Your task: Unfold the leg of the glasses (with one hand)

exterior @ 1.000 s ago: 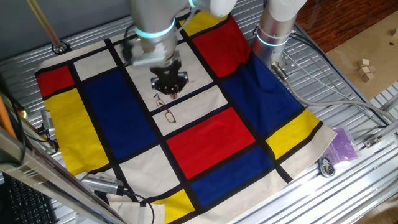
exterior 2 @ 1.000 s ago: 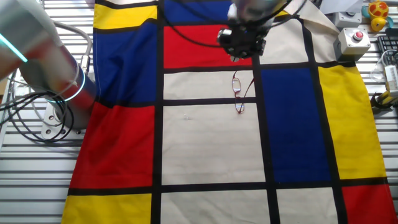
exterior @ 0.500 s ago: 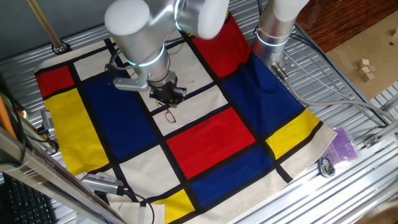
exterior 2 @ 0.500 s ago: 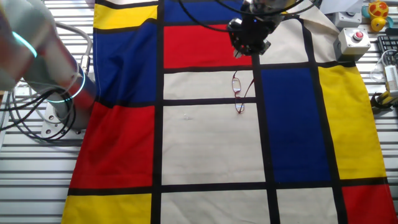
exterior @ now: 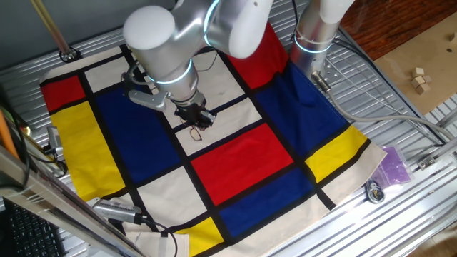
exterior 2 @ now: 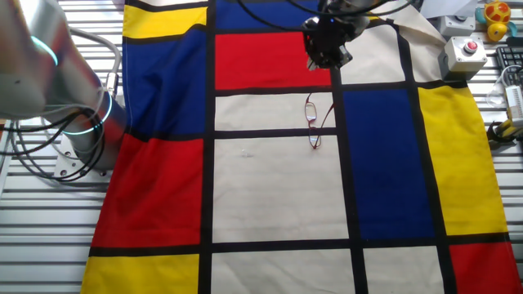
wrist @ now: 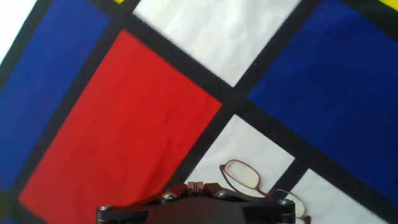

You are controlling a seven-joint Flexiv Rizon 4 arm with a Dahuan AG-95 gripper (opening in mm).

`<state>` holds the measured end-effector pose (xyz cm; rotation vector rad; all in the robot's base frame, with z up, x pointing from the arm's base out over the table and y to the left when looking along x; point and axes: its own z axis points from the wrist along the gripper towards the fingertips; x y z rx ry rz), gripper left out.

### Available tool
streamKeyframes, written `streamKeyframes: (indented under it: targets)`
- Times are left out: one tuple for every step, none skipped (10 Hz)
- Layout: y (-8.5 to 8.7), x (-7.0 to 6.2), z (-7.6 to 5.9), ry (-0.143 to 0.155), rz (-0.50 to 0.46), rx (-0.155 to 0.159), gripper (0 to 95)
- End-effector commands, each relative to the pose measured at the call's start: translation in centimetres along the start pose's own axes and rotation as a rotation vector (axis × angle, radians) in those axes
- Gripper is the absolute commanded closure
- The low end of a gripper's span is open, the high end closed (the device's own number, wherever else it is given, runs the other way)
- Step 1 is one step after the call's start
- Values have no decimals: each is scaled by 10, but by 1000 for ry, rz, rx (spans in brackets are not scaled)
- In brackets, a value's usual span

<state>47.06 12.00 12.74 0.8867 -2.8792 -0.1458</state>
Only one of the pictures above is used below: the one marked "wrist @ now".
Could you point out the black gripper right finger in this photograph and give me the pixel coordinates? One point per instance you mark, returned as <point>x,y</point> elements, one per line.
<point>217,190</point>

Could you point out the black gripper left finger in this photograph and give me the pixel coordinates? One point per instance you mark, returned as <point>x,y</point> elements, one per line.
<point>174,190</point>

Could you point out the brown thin-framed glasses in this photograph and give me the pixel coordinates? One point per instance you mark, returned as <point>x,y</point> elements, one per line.
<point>258,186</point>

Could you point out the colour block tablecloth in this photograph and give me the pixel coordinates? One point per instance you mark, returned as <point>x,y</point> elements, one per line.
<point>124,124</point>

